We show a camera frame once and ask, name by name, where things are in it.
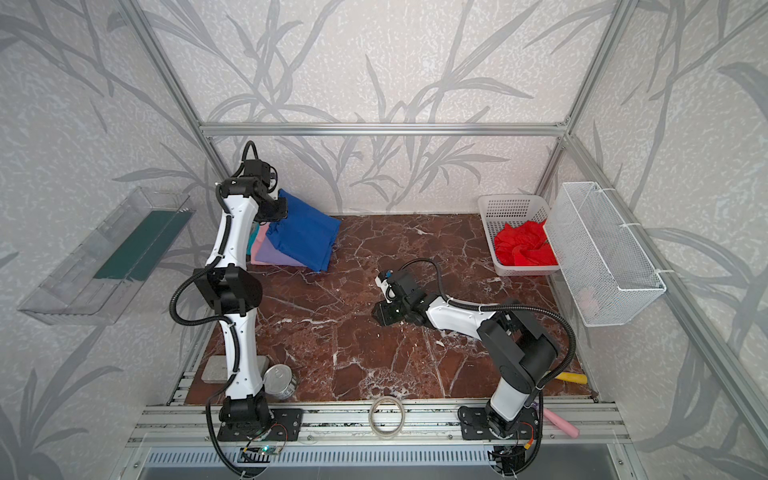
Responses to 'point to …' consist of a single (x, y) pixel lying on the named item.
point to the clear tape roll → (376, 431)
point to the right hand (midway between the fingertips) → (378, 302)
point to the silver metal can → (279, 381)
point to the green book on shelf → (139, 253)
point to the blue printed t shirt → (306, 235)
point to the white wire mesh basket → (607, 276)
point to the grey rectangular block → (216, 369)
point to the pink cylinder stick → (562, 424)
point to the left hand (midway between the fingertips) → (282, 203)
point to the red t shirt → (525, 245)
